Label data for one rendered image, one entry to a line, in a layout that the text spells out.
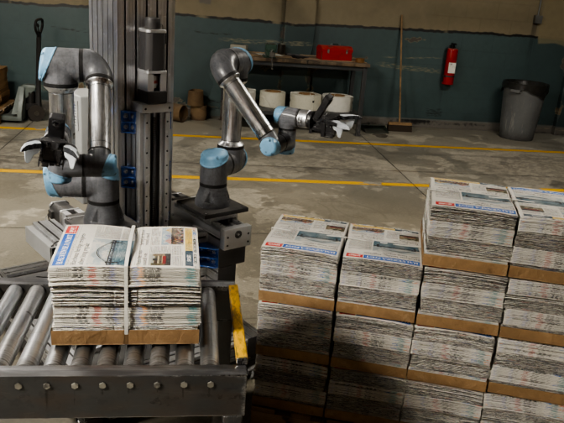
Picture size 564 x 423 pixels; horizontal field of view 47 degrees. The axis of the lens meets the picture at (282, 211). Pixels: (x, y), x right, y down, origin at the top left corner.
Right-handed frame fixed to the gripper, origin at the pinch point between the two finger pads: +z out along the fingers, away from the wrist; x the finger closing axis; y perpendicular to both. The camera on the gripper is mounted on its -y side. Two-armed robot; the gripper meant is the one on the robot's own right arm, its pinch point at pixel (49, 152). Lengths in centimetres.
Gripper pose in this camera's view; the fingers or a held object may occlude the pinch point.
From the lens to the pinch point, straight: 193.5
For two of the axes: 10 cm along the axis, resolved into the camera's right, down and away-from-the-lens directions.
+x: -9.5, -1.2, -2.9
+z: 2.3, 3.3, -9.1
